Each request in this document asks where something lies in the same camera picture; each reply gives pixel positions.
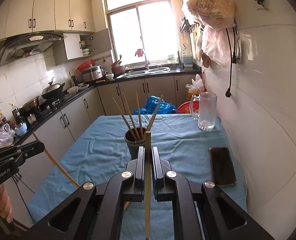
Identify person left hand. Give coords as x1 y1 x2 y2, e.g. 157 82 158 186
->
0 184 13 223

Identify wooden chopstick four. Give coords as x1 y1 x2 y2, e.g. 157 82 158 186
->
136 92 144 139

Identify wooden chopstick five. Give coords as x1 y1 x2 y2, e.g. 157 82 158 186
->
146 95 163 133

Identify blue plastic bag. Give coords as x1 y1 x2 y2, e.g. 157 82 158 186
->
133 96 179 115

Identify white pink plastic bags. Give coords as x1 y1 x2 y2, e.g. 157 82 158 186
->
197 25 231 68

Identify black smartphone brown case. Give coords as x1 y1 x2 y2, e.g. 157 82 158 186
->
209 147 237 187

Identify detergent bottle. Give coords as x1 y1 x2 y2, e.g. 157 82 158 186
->
182 51 194 67

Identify wooden chopstick two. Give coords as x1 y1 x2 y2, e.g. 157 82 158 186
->
144 130 152 240

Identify clear glass mug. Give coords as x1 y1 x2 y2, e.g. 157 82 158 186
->
189 92 217 131

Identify wooden chopstick one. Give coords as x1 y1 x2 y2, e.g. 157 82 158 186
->
123 93 140 141

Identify yellow printed plastic bag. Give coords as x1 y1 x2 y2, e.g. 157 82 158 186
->
186 0 235 30

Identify wall hook rail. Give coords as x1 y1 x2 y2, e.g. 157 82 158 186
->
179 17 200 34

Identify blue table cloth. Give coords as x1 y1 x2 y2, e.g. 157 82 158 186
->
27 114 248 240

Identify black wok with lid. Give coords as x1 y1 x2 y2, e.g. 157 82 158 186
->
41 79 65 100

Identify black power plug cable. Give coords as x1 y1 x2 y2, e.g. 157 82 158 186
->
224 28 238 98

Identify red plastic basin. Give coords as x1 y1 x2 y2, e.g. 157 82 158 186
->
177 101 199 114

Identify wooden chopstick three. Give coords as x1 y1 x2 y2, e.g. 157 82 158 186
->
112 97 137 141

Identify dark green utensil holder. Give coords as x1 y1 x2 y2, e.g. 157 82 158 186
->
124 128 145 160

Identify red lid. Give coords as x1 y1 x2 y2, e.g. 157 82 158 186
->
77 59 95 72

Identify silver rice cooker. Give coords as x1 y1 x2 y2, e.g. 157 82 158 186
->
81 64 105 83

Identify kitchen window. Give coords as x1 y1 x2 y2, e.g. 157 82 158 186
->
104 0 178 67

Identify range hood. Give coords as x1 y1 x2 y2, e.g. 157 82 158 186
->
0 31 66 67

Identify sink faucet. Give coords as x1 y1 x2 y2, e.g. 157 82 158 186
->
143 52 150 70

